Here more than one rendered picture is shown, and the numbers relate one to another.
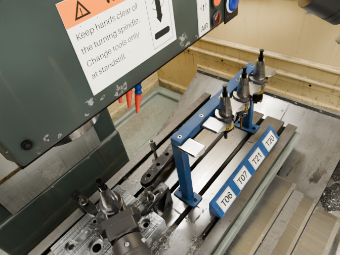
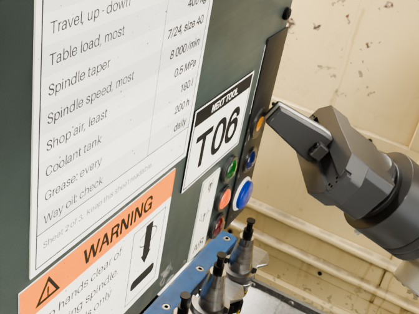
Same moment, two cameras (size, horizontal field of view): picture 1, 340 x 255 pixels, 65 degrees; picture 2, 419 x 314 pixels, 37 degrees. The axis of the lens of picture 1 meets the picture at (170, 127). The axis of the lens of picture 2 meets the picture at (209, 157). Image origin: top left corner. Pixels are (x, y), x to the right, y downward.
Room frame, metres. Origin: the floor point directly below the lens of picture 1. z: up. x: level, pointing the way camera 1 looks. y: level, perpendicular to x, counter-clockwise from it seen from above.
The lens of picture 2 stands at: (0.03, 0.10, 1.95)
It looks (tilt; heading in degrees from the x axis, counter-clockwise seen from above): 31 degrees down; 335
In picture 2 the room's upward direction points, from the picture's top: 11 degrees clockwise
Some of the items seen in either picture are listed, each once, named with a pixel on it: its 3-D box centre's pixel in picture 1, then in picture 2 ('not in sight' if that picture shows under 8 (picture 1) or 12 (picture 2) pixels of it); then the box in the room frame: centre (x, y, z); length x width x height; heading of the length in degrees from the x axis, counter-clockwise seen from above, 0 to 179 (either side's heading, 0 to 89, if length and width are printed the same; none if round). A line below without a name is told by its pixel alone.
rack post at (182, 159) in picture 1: (183, 173); not in sight; (0.54, -0.02, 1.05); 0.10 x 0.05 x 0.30; 42
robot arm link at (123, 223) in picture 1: (125, 236); not in sight; (0.33, 0.17, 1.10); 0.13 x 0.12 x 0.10; 110
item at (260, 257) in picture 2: (265, 72); (250, 255); (0.79, -0.38, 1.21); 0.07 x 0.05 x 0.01; 42
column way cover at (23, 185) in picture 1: (31, 134); not in sight; (0.76, 0.51, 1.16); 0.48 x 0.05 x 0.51; 132
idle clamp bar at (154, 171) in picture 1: (163, 164); not in sight; (0.68, 0.05, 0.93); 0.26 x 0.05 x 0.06; 137
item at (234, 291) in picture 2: (250, 87); (224, 288); (0.72, -0.30, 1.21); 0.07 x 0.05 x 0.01; 42
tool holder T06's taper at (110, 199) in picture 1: (106, 194); not in sight; (0.42, 0.21, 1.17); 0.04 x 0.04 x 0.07
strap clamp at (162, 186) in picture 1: (154, 202); not in sight; (0.49, 0.10, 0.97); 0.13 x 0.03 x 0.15; 132
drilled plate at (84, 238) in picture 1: (110, 237); not in sight; (0.40, 0.26, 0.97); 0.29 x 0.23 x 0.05; 132
